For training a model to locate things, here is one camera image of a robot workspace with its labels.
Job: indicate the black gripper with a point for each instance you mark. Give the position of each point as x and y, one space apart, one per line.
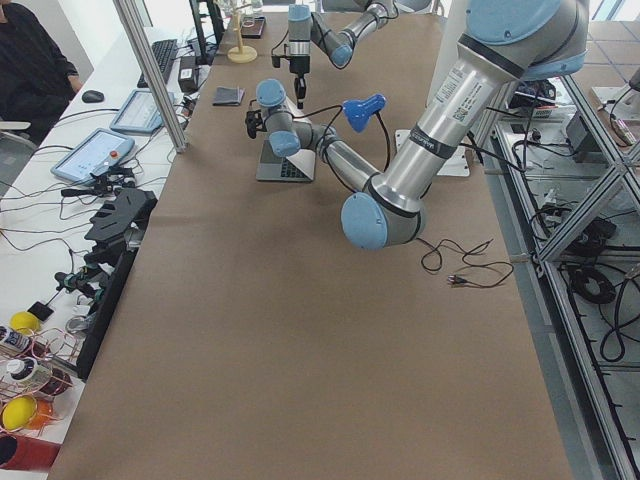
253 123
299 65

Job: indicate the grey laptop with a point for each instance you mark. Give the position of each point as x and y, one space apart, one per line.
299 168

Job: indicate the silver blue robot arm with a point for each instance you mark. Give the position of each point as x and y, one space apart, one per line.
503 41
306 27

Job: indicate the grey folded cloths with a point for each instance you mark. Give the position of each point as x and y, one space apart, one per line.
228 96

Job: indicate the blue desk lamp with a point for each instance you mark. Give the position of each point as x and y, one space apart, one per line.
359 112

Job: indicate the wooden mug tree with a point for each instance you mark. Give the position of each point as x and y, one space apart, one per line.
234 46

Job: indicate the far teach pendant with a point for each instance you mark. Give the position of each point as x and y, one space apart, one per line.
139 114

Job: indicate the teach pendant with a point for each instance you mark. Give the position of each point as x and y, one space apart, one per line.
101 150
139 114

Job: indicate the black keyboard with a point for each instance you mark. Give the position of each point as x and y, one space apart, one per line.
165 52

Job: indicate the near teach pendant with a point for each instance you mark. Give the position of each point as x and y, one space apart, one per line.
101 150

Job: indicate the black computer mouse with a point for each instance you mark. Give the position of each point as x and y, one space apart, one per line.
92 97

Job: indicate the black tool stand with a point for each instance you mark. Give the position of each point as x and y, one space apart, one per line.
110 227

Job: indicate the person in black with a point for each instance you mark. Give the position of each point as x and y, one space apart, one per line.
37 80

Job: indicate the yellow ball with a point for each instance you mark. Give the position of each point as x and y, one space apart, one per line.
25 322

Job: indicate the red cup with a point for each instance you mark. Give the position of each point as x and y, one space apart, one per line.
22 453

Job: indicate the aluminium frame post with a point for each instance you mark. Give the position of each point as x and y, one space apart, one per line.
134 29

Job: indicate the copper wire bottle rack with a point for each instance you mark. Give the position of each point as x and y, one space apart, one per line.
39 385

